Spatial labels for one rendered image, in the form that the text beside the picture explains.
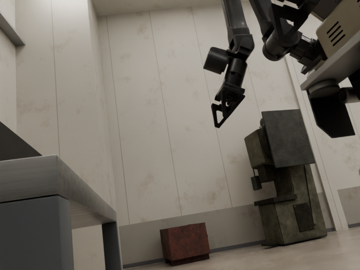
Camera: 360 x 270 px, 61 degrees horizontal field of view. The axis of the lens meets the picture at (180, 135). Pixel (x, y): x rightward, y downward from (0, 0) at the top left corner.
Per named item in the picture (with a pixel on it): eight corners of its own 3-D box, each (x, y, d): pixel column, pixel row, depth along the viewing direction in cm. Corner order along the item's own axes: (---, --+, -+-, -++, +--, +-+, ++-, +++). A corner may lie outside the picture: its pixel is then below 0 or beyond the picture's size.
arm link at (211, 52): (254, 39, 91) (244, 54, 99) (217, 25, 91) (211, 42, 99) (244, 72, 87) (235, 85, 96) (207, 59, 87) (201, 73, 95)
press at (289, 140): (313, 235, 691) (282, 118, 769) (346, 237, 566) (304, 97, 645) (251, 246, 678) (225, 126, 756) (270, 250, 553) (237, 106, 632)
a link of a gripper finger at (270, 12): (275, 14, 45) (287, -31, 48) (257, 43, 52) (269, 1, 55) (318, 30, 45) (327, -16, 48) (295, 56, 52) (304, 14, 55)
